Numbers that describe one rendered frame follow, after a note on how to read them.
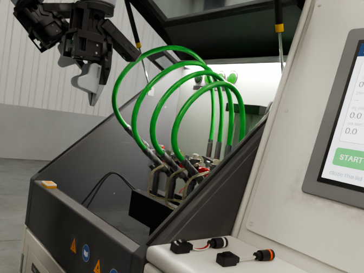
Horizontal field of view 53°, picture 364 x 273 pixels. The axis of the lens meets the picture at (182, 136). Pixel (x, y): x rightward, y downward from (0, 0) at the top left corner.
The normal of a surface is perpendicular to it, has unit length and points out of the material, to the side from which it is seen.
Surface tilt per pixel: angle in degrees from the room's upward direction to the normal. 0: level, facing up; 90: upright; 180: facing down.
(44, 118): 90
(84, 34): 90
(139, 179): 90
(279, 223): 76
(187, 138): 90
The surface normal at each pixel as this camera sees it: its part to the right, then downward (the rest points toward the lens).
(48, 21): 0.47, -0.11
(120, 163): 0.62, 0.13
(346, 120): -0.72, -0.31
